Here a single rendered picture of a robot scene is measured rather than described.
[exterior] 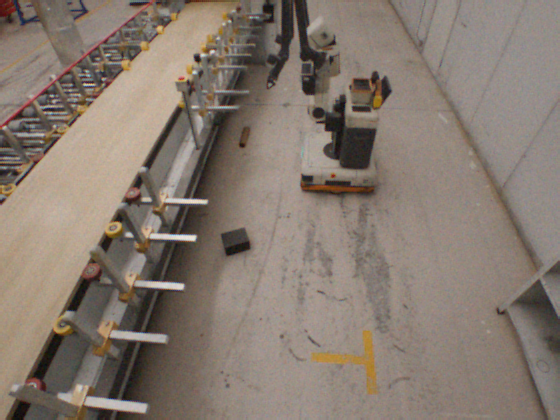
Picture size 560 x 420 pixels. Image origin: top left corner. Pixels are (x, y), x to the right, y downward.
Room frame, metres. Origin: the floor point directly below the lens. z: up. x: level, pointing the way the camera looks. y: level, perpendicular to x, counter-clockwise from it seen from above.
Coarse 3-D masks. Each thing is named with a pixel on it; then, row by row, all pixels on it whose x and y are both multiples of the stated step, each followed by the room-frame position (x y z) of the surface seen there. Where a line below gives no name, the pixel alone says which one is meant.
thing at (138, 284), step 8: (96, 280) 0.77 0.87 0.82; (104, 280) 0.77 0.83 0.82; (136, 280) 0.76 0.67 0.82; (136, 288) 0.74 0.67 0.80; (144, 288) 0.73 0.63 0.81; (152, 288) 0.73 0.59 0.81; (160, 288) 0.72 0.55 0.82; (168, 288) 0.72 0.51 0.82; (176, 288) 0.72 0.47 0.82; (184, 288) 0.73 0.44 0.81
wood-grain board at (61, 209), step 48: (192, 48) 3.36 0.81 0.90; (144, 96) 2.38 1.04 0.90; (96, 144) 1.75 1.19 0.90; (144, 144) 1.73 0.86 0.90; (48, 192) 1.31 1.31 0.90; (96, 192) 1.29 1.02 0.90; (0, 240) 0.96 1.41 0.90; (48, 240) 0.95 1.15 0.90; (96, 240) 0.95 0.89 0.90; (0, 288) 0.69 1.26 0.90; (48, 288) 0.68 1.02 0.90; (0, 336) 0.47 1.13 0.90; (48, 336) 0.47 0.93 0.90; (0, 384) 0.29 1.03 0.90
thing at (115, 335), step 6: (96, 330) 0.52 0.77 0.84; (114, 330) 0.52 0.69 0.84; (78, 336) 0.50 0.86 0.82; (114, 336) 0.49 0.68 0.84; (120, 336) 0.49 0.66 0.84; (126, 336) 0.49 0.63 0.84; (132, 336) 0.49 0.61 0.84; (138, 336) 0.49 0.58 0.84; (144, 336) 0.49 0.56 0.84; (150, 336) 0.49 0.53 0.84; (156, 336) 0.49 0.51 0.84; (162, 336) 0.49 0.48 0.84; (138, 342) 0.47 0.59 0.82; (144, 342) 0.47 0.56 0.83; (150, 342) 0.47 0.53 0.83; (156, 342) 0.47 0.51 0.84; (162, 342) 0.46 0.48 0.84
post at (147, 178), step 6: (144, 168) 1.21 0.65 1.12; (144, 174) 1.19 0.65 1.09; (150, 174) 1.22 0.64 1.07; (144, 180) 1.19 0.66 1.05; (150, 180) 1.20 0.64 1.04; (150, 186) 1.19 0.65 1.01; (150, 192) 1.19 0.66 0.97; (156, 192) 1.21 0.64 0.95; (156, 198) 1.19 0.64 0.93; (156, 204) 1.19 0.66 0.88; (162, 216) 1.19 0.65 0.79; (168, 216) 1.23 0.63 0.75; (162, 222) 1.20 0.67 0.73; (168, 222) 1.20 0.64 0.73
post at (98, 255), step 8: (96, 248) 0.71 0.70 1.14; (96, 256) 0.70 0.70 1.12; (104, 256) 0.72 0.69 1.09; (104, 264) 0.70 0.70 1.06; (112, 264) 0.72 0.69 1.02; (104, 272) 0.70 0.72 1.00; (112, 272) 0.70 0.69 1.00; (112, 280) 0.70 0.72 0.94; (120, 280) 0.71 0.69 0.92; (120, 288) 0.70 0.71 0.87; (128, 288) 0.72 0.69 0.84; (136, 296) 0.72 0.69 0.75
